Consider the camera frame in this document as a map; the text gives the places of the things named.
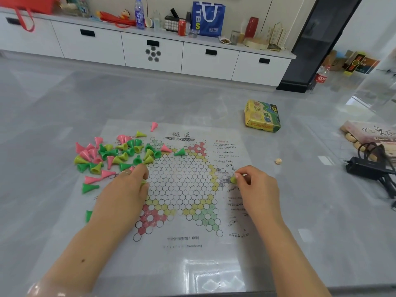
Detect person's right hand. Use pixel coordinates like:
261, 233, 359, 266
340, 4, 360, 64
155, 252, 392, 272
234, 165, 287, 234

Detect person's left hand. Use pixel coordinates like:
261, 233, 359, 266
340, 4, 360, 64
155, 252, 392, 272
90, 163, 150, 235

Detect pile of mixed cone pieces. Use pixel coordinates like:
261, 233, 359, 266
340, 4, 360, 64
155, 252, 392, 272
73, 121, 187, 223

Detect checkers board sheet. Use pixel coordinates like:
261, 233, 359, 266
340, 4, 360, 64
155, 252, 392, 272
28, 119, 279, 296

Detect person's right forearm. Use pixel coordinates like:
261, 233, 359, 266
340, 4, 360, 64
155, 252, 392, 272
257, 221, 333, 297

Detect person's left forearm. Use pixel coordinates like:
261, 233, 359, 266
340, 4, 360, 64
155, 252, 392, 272
26, 212, 126, 297

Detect yellow green cardboard box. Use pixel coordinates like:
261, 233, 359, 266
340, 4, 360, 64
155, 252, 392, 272
244, 99, 281, 133

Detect clear plastic tray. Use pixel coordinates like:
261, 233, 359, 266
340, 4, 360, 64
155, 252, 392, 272
184, 259, 247, 293

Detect black power adapter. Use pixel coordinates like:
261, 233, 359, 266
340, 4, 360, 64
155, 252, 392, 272
346, 156, 396, 182

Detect pink book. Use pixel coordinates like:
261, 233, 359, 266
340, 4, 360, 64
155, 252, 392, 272
340, 120, 396, 149

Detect red-label cola bottle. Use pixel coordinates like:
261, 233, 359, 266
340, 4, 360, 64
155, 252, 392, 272
314, 64, 332, 85

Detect round wooden box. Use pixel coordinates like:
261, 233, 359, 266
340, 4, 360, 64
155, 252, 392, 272
243, 37, 270, 50

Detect black glass cabinet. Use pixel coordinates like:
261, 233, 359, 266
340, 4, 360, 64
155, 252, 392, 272
276, 0, 365, 94

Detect white TV cabinet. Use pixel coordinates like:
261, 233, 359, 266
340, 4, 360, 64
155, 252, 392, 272
0, 6, 297, 87

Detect yellow black carton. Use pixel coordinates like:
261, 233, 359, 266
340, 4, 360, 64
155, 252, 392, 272
343, 51, 381, 76

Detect red vase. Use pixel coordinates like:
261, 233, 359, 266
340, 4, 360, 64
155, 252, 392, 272
244, 16, 259, 39

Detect blue tote bag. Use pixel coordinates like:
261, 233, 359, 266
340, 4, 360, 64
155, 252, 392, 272
191, 1, 226, 38

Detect red folded umbrella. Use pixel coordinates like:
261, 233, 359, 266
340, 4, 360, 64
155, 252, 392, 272
96, 10, 137, 28

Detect black white checkered box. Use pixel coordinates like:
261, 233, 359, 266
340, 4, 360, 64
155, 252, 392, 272
164, 15, 181, 32

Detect blue-label water bottle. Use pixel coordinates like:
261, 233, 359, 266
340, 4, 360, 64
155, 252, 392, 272
134, 0, 145, 30

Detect red fabric bag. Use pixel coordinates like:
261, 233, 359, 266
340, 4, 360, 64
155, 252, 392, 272
0, 0, 62, 33

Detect black cable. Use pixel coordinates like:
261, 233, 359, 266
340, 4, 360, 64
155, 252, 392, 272
358, 141, 396, 211

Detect gold wire rack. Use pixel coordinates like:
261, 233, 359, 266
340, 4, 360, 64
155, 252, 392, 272
266, 22, 287, 52

